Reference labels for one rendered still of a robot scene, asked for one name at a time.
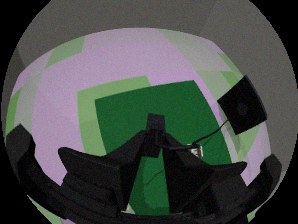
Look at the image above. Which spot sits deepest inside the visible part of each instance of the black square block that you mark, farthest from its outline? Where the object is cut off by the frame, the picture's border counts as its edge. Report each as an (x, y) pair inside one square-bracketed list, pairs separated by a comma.
[(244, 106)]

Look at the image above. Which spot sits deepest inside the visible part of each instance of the green circuit board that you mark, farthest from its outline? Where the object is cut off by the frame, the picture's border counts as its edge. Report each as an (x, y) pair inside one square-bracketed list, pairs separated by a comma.
[(188, 117)]

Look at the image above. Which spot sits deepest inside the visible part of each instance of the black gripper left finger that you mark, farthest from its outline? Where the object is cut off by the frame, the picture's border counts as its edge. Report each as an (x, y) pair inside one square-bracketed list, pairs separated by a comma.
[(118, 169)]

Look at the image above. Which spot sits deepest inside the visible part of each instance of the black cable with plug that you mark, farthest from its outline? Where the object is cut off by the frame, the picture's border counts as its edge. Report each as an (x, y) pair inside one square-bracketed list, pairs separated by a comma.
[(154, 135)]

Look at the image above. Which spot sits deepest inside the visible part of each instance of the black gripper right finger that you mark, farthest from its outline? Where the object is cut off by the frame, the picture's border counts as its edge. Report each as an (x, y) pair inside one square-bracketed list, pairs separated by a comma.
[(187, 176)]

